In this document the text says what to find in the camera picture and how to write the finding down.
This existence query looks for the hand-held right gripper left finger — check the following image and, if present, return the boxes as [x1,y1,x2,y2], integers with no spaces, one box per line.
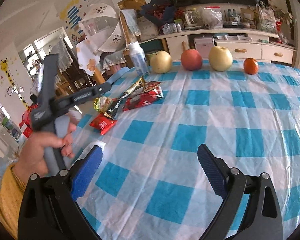
[17,145,103,240]

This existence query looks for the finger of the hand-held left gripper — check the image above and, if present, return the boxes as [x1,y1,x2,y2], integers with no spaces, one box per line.
[50,83,112,110]

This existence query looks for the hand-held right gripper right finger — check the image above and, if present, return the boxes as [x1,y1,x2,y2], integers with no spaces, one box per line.
[197,144,283,240]

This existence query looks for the green and gold wrapper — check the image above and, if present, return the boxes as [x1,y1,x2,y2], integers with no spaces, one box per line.
[93,96,114,112]

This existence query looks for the small red snack packet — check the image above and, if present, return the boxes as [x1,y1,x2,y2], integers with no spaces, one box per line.
[89,113,118,136]

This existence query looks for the gold and black wrapper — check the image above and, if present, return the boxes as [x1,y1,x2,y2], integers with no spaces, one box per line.
[104,77,147,119]

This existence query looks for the large red snack packet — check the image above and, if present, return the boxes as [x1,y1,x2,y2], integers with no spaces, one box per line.
[122,86,164,112]

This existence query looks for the red wrapper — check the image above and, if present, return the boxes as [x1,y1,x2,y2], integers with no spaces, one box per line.
[141,81,162,93]

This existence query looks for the person's left forearm yellow sleeve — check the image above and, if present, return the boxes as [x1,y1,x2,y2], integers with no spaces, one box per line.
[0,164,28,240]

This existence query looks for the person's left hand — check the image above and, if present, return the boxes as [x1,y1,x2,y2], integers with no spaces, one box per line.
[14,122,77,181]

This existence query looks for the red gift boxes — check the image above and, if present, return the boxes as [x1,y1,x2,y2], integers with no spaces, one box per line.
[19,109,38,138]

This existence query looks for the orange print dining tablecloth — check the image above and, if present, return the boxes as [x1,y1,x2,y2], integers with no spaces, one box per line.
[76,40,103,77]

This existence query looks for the blue grey cushion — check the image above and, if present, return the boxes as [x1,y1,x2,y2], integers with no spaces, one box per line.
[106,67,130,86]

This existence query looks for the blue checked tablecloth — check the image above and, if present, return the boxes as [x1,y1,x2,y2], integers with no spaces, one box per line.
[70,60,300,240]

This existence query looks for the upright white plastic bottle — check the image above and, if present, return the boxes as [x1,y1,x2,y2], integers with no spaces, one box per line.
[128,42,150,77]

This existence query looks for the white mesh food cover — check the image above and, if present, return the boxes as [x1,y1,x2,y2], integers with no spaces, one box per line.
[79,4,121,53]

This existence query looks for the small yellow pear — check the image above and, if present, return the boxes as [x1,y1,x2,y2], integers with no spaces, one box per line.
[150,51,172,74]

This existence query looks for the wooden chair with lace cover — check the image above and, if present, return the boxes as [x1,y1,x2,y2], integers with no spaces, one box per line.
[119,9,141,61]

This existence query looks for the orange tangerine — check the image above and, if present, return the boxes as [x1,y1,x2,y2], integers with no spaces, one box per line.
[243,58,259,75]

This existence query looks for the dark blue wrapped bouquet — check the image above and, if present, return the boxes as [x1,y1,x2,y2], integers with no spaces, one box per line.
[140,0,178,27]

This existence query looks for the red apple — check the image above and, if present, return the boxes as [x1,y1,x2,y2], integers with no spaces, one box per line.
[181,49,203,71]

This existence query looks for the large yellow apple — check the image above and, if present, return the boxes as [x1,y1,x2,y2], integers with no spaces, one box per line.
[209,46,233,72]

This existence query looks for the pink metal case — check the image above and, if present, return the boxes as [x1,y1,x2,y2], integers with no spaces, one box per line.
[194,35,215,57]

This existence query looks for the cream television cabinet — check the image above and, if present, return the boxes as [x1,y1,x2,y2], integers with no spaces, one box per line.
[157,4,298,63]

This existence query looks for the white electric kettle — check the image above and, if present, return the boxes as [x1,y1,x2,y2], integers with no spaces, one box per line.
[184,10,203,28]

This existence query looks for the white filled plastic bag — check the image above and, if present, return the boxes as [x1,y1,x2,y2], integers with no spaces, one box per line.
[200,6,224,29]

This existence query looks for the clear plastic bag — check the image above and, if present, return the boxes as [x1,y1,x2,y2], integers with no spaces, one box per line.
[256,1,277,32]

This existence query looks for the giraffe wall sticker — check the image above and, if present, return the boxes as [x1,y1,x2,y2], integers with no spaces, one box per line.
[0,57,31,110]

